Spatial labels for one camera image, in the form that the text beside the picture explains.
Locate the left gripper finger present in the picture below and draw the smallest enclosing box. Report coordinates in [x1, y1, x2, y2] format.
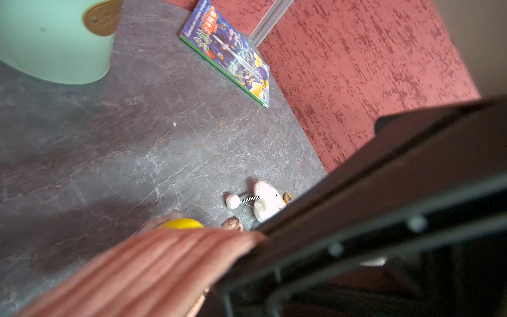
[200, 96, 506, 316]

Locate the white fluffy sheep charm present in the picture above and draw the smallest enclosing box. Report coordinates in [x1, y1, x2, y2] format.
[225, 180, 293, 223]

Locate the yellow blue plush charm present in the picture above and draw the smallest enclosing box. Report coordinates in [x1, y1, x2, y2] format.
[155, 218, 204, 230]

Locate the colourful comic book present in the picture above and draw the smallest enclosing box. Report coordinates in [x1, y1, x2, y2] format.
[179, 0, 270, 108]

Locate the mint green pencil cup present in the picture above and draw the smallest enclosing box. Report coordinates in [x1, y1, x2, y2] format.
[1, 1, 124, 85]

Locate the right corner aluminium post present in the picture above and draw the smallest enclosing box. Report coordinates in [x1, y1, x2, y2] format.
[250, 0, 294, 48]

